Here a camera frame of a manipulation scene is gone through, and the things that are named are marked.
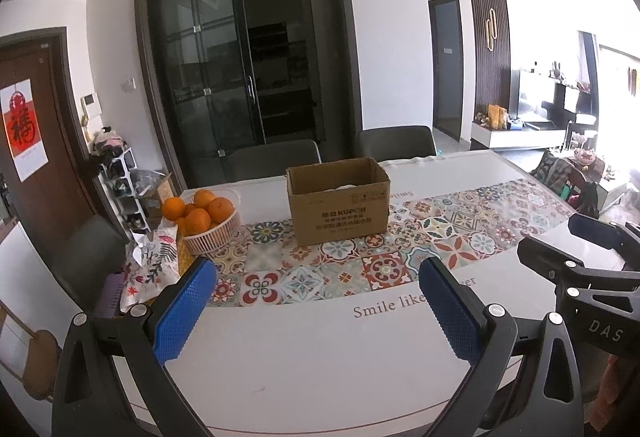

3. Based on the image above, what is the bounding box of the floral tissue pouch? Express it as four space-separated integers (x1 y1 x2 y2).
119 223 181 313

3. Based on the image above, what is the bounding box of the white TV cabinet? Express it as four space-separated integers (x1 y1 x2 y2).
471 119 568 150

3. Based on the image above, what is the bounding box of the person's right hand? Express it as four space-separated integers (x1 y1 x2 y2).
600 352 626 418

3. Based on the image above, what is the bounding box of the dark side chair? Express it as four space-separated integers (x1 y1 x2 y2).
65 216 132 313

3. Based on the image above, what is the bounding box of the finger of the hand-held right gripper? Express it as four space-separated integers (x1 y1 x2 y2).
567 213 640 253
517 237 590 282

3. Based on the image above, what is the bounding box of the dark slatted wall panel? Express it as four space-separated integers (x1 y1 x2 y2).
467 0 512 124

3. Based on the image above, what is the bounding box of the wide grey dining chair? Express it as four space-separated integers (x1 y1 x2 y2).
222 139 322 182

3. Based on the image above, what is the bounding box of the white shoe rack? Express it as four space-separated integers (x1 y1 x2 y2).
97 148 151 238

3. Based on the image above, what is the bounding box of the dark glass sliding door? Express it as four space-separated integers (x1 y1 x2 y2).
134 0 363 190

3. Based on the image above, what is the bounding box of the brown cardboard box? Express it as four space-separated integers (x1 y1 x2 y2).
285 157 392 248

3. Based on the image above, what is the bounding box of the wooden stool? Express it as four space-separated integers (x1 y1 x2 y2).
0 302 61 403

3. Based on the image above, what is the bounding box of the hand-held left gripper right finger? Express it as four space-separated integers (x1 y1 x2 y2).
417 257 586 437

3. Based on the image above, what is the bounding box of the pile of clothes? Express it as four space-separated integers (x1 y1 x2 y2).
90 127 126 158

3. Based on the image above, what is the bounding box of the white plastic basket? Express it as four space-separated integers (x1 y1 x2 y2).
172 189 242 255

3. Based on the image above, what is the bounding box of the small cardboard box with clutter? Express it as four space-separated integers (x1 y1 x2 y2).
131 169 177 218

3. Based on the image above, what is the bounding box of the dark interior door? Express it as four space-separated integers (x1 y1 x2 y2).
427 0 465 145

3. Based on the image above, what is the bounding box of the brown wooden door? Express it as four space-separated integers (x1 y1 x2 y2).
0 28 96 238

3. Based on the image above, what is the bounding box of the chair draped with cloth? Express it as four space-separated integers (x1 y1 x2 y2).
532 149 601 202

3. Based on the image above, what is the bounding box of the pile of oranges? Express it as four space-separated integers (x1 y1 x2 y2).
161 188 236 238

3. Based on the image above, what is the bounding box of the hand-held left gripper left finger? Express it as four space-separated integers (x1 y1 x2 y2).
51 257 218 437

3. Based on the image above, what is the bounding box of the narrow grey dining chair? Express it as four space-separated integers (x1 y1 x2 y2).
354 125 437 162

